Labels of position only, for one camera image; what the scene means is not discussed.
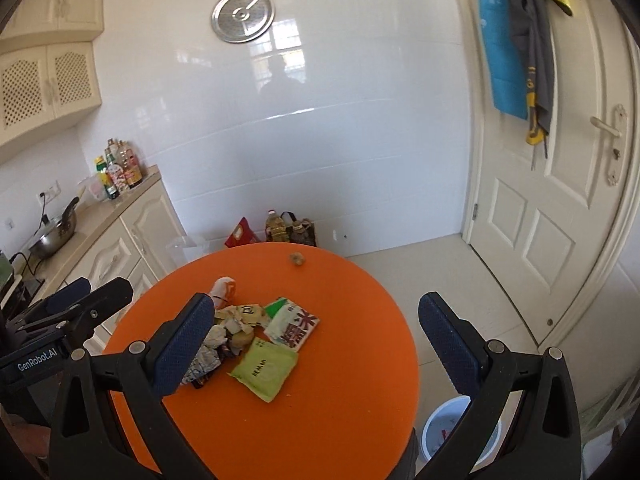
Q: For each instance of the metal wok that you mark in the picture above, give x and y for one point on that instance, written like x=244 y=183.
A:
x=52 y=240

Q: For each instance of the cream base cabinet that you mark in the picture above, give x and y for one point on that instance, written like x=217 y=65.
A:
x=145 y=225

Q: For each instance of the plain cream wall cabinet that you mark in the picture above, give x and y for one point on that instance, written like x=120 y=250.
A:
x=60 y=0

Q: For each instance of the blue apron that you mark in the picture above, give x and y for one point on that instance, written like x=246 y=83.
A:
x=500 y=50

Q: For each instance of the white wall outlet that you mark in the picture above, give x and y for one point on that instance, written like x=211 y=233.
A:
x=50 y=191

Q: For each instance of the dark bottle carrier bag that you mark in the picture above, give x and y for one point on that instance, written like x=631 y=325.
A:
x=306 y=236

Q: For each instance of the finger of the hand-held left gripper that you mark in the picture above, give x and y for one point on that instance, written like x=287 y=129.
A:
x=72 y=291
x=107 y=297

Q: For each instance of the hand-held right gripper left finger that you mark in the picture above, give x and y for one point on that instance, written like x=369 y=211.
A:
x=182 y=345

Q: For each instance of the silver wrapper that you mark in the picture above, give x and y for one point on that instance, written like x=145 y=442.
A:
x=205 y=365

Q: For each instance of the small brown bottle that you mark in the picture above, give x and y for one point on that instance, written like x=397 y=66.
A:
x=299 y=226

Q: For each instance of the cooking oil bottle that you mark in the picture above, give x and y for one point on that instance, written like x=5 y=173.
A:
x=276 y=227

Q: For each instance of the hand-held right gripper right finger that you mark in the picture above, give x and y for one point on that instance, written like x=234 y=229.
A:
x=447 y=347

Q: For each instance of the grey apron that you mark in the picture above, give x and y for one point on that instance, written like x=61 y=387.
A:
x=535 y=60

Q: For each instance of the green white printed packet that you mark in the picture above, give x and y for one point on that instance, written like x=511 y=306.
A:
x=290 y=325

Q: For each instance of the row of condiment bottles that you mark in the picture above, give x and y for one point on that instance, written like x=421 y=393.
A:
x=120 y=170

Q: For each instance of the white panel door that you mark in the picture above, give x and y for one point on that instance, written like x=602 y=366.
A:
x=575 y=210

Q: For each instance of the red bag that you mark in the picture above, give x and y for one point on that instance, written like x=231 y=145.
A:
x=241 y=234

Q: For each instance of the tan wrapper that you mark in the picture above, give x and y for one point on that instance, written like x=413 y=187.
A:
x=240 y=342

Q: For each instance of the white orange packet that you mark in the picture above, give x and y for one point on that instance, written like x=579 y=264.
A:
x=225 y=287

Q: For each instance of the light green packet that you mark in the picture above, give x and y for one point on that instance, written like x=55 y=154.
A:
x=262 y=367

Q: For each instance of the clear plastic bag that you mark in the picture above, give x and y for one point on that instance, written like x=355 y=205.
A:
x=185 y=257

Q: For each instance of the white blue bin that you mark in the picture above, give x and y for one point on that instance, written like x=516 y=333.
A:
x=445 y=425

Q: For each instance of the lattice door wall cabinet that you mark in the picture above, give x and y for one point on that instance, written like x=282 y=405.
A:
x=45 y=85

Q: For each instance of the black stove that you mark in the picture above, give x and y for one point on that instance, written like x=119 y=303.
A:
x=22 y=290

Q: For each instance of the yellow beige wrapper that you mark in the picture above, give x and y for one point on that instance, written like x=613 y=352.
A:
x=247 y=314

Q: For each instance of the walnut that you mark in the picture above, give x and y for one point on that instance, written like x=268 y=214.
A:
x=296 y=259

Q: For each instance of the round metal steamer plate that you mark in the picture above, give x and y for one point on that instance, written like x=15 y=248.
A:
x=242 y=15

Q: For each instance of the translucent pink plastic container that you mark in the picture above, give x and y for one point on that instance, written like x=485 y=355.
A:
x=90 y=192

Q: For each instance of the white paper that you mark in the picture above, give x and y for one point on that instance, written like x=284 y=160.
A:
x=215 y=337

